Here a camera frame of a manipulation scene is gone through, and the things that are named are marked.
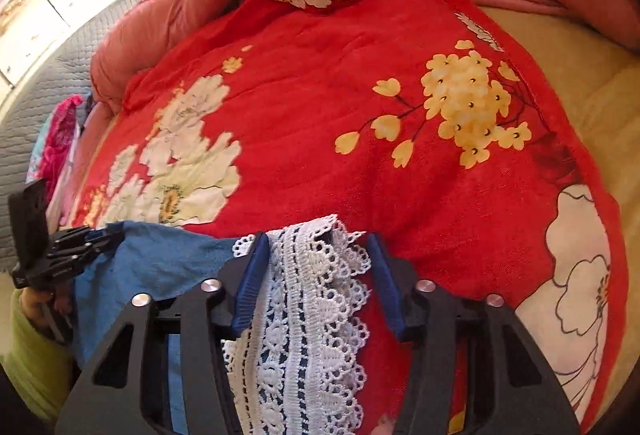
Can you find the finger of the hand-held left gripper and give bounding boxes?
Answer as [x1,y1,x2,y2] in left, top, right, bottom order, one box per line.
[47,255,88,286]
[50,226,123,256]

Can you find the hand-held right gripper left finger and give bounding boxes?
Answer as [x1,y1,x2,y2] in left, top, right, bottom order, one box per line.
[55,232,271,435]

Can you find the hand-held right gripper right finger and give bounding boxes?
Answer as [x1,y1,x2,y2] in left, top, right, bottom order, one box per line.
[367,234,581,435]

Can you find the blue denim pants with lace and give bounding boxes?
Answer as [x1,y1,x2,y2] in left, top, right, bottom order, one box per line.
[72,214,373,435]

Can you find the person's green-sleeved left forearm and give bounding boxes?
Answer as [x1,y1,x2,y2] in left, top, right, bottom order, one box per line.
[0,290,76,423]

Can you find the person's left hand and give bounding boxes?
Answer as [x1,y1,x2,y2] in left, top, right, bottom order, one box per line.
[20,287,58,328]

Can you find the magenta patterned garment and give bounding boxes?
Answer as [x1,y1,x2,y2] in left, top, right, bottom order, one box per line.
[37,95,83,200]

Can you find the grey quilted headboard cover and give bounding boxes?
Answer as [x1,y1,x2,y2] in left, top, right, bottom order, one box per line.
[0,0,146,271]

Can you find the red floral blanket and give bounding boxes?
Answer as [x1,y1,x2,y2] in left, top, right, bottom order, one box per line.
[67,0,628,435]

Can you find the canvas panel with thin branches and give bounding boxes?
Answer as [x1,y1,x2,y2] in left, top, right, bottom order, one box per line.
[0,0,68,88]

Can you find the beige bed sheet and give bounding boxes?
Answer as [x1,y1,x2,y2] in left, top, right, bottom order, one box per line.
[480,0,640,416]

